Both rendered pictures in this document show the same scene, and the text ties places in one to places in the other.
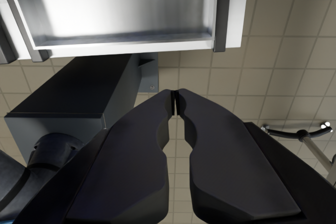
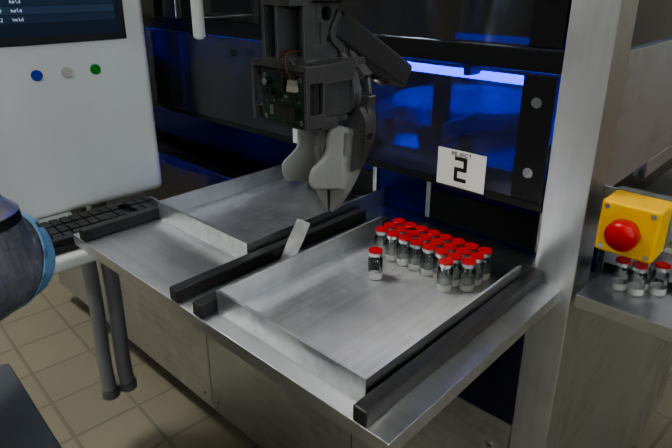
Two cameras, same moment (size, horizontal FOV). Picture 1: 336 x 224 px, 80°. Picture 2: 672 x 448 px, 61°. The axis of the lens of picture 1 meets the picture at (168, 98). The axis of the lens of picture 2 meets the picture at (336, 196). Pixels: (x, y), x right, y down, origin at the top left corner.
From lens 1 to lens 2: 59 cm
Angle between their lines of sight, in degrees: 91
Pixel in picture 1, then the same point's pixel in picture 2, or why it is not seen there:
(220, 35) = (375, 396)
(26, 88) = not seen: outside the picture
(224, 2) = (402, 376)
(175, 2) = (357, 362)
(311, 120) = not seen: outside the picture
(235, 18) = (405, 414)
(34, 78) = not seen: outside the picture
